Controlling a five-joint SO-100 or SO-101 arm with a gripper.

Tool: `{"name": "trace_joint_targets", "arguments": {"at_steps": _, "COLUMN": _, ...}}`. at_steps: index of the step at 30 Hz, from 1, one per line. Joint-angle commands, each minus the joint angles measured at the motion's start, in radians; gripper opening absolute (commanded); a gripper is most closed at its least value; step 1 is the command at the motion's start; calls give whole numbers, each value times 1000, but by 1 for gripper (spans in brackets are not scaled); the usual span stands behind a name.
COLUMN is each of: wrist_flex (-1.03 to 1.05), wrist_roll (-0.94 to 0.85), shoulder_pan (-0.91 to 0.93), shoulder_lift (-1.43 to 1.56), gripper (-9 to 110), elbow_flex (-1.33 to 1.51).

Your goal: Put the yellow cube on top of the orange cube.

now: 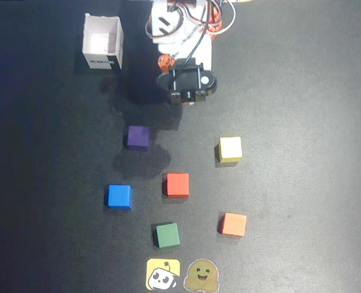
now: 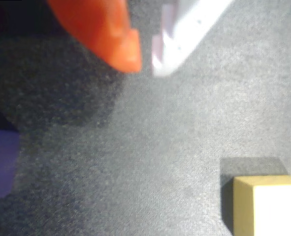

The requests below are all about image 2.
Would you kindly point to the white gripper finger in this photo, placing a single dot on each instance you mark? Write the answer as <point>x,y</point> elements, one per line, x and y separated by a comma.
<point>184,32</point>

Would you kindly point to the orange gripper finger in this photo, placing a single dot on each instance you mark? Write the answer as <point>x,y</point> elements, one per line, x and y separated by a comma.
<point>103,29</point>

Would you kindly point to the yellow cube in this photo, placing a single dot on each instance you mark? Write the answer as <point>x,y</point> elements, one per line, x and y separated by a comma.
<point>270,209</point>

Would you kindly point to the purple cube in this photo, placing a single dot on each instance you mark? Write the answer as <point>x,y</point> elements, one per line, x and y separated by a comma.
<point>0,164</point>

